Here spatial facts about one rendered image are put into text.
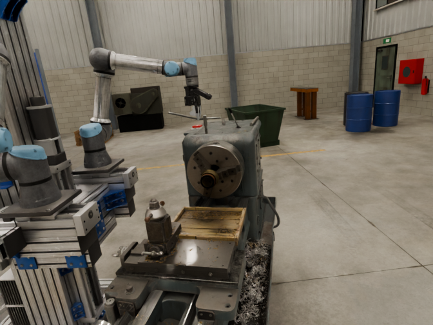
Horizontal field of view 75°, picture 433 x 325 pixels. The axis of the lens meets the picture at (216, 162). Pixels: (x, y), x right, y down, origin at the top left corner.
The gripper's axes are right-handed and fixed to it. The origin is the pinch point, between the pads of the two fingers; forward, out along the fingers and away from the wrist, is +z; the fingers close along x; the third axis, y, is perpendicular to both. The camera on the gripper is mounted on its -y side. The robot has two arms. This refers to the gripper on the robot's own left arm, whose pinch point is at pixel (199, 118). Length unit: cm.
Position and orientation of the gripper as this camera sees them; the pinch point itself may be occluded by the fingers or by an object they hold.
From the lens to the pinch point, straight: 175.8
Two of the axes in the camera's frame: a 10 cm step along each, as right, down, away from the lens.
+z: 0.9, 9.5, 2.9
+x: -2.2, 3.0, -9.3
